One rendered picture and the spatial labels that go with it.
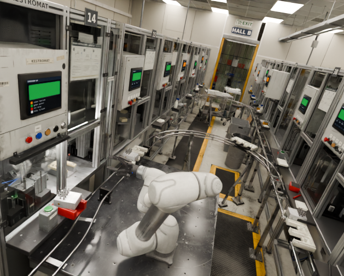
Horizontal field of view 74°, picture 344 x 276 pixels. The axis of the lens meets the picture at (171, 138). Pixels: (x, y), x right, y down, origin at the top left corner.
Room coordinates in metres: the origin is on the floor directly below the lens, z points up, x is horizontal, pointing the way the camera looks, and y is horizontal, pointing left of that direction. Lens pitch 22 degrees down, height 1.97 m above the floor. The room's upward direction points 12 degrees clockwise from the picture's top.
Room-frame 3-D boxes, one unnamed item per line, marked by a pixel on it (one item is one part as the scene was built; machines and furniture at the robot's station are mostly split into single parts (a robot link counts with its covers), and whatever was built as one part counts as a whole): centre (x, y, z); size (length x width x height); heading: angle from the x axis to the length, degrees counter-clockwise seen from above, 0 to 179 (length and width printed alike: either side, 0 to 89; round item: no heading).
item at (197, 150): (5.94, -0.72, 0.01); 5.85 x 0.59 x 0.01; 170
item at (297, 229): (1.42, -1.08, 0.84); 0.37 x 0.14 x 0.10; 170
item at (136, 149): (2.06, 0.33, 0.84); 0.36 x 0.14 x 0.10; 170
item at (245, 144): (3.05, -1.02, 0.84); 0.37 x 0.14 x 0.10; 48
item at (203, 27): (9.89, 0.75, 1.65); 3.78 x 0.08 x 3.30; 80
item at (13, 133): (1.04, 0.77, 1.60); 0.42 x 0.29 x 0.46; 170
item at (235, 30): (9.38, -1.72, 2.81); 0.75 x 0.04 x 0.25; 80
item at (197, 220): (1.56, 0.03, 0.66); 1.50 x 1.06 x 0.04; 170
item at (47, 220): (0.95, 0.58, 0.97); 0.08 x 0.08 x 0.12; 80
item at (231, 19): (9.44, -1.72, 2.96); 1.23 x 0.08 x 0.68; 80
